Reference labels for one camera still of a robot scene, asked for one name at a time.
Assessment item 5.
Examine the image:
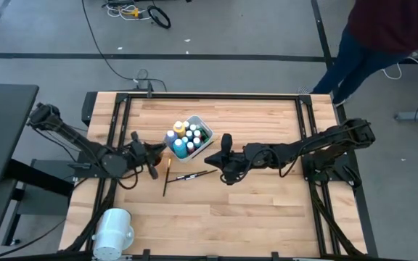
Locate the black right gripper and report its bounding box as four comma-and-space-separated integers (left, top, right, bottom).
204, 133, 248, 186

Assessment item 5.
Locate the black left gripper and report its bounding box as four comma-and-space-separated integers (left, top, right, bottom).
130, 130, 168, 181

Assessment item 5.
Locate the large lavender paint bottle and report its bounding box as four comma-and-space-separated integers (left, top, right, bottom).
165, 129, 179, 145

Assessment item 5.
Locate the large turquoise paint bottle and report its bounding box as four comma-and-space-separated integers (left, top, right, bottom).
171, 138, 189, 160

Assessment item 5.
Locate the white plastic caddy bin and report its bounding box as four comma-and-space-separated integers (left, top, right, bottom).
163, 115, 216, 163

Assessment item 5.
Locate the large yellow paint bottle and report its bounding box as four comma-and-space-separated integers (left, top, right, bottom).
172, 120, 187, 138

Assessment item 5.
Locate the black paintbrush silver ferrule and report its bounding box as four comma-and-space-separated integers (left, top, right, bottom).
185, 168, 218, 181

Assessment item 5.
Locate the long black orange-bristle paintbrush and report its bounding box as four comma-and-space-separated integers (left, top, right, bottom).
162, 157, 174, 198

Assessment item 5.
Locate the white cylindrical light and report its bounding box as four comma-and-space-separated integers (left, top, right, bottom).
91, 207, 136, 261

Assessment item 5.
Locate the black stand base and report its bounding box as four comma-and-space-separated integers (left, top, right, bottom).
1, 158, 75, 247

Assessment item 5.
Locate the person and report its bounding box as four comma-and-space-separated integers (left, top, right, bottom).
298, 0, 418, 107

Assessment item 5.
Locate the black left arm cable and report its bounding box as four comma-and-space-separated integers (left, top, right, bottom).
116, 165, 145, 191

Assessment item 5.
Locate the long black floor cable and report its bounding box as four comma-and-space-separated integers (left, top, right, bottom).
81, 0, 168, 92

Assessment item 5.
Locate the black cable coil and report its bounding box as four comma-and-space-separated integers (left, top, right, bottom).
147, 5, 172, 30

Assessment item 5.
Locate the white yellow cable bundle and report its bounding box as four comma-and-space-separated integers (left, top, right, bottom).
102, 0, 152, 22

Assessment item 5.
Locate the white floor cable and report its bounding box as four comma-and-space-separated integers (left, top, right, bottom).
380, 54, 418, 91

